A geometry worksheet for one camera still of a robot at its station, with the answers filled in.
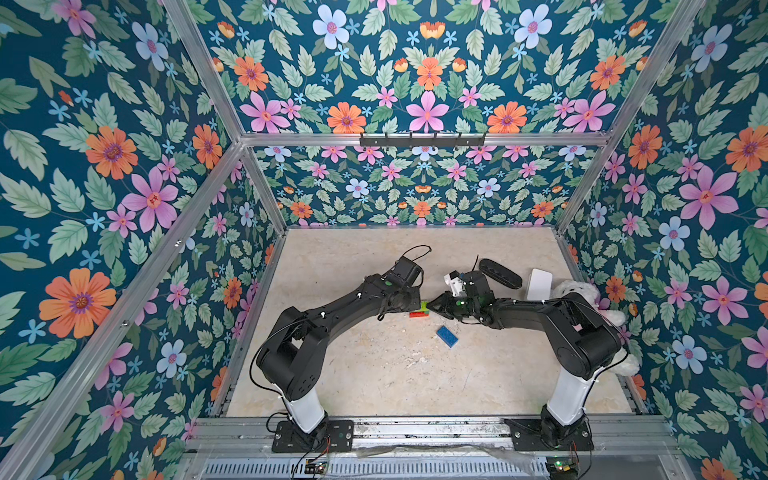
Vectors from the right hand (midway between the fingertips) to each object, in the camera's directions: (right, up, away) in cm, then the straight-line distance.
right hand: (429, 306), depth 92 cm
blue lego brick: (+5, -9, -3) cm, 10 cm away
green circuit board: (+31, -36, -21) cm, 51 cm away
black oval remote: (+26, +10, +10) cm, 29 cm away
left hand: (-3, +2, -3) cm, 5 cm away
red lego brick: (-3, -3, +1) cm, 5 cm away
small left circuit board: (-30, -36, -20) cm, 51 cm away
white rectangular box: (+37, +6, +6) cm, 38 cm away
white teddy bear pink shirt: (+50, -12, -17) cm, 54 cm away
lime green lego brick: (-2, -1, 0) cm, 2 cm away
